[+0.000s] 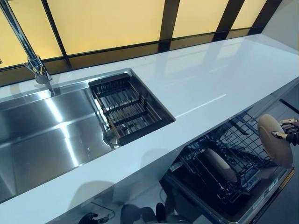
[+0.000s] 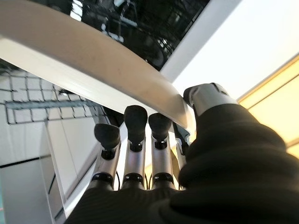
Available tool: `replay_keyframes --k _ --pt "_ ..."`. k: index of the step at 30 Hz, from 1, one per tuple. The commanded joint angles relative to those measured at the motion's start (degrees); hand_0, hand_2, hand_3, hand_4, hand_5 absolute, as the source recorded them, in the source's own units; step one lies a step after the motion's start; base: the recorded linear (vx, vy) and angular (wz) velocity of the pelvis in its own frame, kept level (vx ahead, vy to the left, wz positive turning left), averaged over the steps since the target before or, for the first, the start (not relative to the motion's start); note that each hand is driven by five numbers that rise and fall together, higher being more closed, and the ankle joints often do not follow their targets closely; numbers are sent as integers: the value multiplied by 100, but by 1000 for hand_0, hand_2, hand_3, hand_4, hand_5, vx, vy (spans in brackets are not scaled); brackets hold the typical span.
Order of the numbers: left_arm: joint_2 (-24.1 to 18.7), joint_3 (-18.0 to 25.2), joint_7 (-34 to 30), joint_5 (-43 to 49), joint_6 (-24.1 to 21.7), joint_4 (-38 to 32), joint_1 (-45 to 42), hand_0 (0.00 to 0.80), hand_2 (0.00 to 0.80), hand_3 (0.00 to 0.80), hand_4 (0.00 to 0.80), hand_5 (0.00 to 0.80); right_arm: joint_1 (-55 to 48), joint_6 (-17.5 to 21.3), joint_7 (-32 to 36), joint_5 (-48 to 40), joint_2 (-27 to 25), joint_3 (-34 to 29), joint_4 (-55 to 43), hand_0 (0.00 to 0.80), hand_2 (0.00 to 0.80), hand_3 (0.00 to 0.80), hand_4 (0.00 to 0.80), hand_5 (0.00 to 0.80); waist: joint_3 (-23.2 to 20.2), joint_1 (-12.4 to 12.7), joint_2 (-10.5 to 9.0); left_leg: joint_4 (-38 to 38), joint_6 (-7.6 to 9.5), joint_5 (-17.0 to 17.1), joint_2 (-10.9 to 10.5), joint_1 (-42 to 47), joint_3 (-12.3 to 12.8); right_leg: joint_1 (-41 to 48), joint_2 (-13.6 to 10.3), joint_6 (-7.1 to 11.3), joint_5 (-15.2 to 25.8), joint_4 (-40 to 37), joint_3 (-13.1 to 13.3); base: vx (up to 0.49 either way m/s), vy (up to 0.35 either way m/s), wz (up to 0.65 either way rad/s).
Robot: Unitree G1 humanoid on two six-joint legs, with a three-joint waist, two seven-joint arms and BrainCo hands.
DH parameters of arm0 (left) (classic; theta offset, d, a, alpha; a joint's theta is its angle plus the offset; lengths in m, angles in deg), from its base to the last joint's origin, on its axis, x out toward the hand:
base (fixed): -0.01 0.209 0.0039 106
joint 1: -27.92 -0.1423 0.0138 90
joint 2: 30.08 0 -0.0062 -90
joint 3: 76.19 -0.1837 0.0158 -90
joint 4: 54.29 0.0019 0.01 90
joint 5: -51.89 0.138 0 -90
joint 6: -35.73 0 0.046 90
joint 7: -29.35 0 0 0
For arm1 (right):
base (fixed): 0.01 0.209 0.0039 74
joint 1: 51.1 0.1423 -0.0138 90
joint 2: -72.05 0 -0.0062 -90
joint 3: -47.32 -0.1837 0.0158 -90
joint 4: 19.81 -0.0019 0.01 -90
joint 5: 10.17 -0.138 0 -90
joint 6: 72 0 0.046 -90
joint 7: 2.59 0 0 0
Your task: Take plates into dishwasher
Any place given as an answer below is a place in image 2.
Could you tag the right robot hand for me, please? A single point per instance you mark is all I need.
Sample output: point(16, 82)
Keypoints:
point(233, 168)

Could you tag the cream ceramic plate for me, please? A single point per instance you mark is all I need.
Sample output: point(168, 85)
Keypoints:
point(93, 60)

